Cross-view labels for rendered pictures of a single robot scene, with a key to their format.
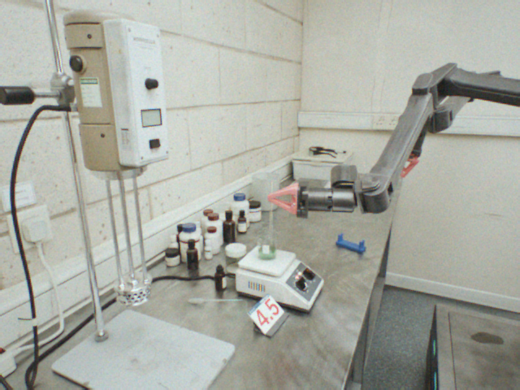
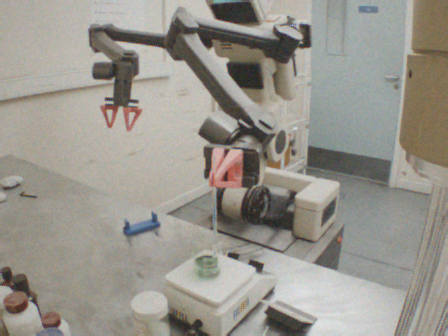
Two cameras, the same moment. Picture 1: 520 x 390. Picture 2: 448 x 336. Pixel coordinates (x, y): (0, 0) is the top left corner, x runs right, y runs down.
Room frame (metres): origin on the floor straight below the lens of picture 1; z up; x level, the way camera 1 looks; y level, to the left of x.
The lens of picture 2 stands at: (0.70, 0.49, 1.21)
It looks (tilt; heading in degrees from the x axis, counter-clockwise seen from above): 19 degrees down; 280
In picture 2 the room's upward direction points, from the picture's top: straight up
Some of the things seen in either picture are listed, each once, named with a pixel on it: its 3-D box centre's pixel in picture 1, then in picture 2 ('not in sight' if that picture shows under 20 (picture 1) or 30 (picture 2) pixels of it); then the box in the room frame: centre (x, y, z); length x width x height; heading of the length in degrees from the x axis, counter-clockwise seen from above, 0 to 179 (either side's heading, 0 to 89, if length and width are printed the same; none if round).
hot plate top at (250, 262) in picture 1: (267, 259); (210, 274); (0.82, -0.02, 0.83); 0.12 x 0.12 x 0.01; 65
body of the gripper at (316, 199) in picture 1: (316, 199); (235, 160); (0.79, -0.13, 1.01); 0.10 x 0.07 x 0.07; 171
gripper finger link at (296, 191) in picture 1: (287, 197); (217, 172); (0.81, -0.06, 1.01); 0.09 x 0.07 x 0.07; 81
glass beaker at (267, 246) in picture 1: (266, 244); (205, 255); (0.83, -0.02, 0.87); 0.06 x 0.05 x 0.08; 17
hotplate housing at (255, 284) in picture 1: (276, 276); (219, 287); (0.81, -0.04, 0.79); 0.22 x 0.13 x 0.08; 65
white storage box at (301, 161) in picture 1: (322, 164); not in sight; (2.08, -0.38, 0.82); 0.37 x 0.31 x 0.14; 156
